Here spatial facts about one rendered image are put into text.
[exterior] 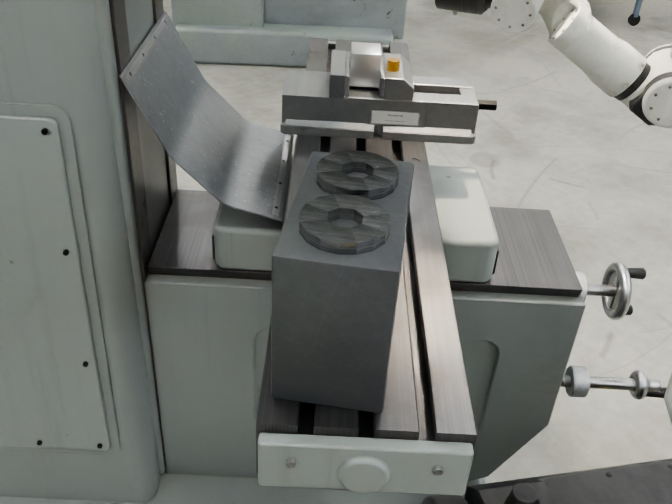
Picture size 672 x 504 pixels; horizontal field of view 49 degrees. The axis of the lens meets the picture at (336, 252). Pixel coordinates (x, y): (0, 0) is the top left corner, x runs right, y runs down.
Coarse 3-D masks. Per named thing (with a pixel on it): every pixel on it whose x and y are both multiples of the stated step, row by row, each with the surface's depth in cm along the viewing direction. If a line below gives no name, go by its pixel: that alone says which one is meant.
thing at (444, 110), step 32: (288, 96) 129; (320, 96) 129; (352, 96) 129; (416, 96) 130; (448, 96) 131; (288, 128) 131; (320, 128) 131; (352, 128) 131; (384, 128) 131; (416, 128) 131; (448, 128) 132
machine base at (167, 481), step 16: (160, 480) 159; (176, 480) 159; (192, 480) 159; (208, 480) 159; (224, 480) 160; (240, 480) 160; (256, 480) 160; (480, 480) 166; (0, 496) 153; (160, 496) 155; (176, 496) 156; (192, 496) 156; (208, 496) 156; (224, 496) 156; (240, 496) 156; (256, 496) 157; (272, 496) 157; (288, 496) 157; (304, 496) 157; (320, 496) 158; (336, 496) 158; (352, 496) 158; (368, 496) 158; (384, 496) 158; (400, 496) 159; (416, 496) 159; (464, 496) 160
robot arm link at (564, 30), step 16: (544, 0) 111; (560, 0) 109; (576, 0) 107; (544, 16) 112; (560, 16) 110; (576, 16) 105; (592, 16) 107; (560, 32) 107; (576, 32) 105; (560, 48) 108
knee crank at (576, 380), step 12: (576, 372) 142; (588, 372) 142; (636, 372) 143; (564, 384) 143; (576, 384) 141; (588, 384) 141; (600, 384) 143; (612, 384) 143; (624, 384) 143; (636, 384) 142; (648, 384) 143; (660, 384) 143; (576, 396) 142; (636, 396) 143; (648, 396) 144; (660, 396) 144
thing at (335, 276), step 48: (336, 192) 77; (384, 192) 78; (288, 240) 70; (336, 240) 68; (384, 240) 70; (288, 288) 70; (336, 288) 69; (384, 288) 68; (288, 336) 73; (336, 336) 72; (384, 336) 72; (288, 384) 77; (336, 384) 76; (384, 384) 75
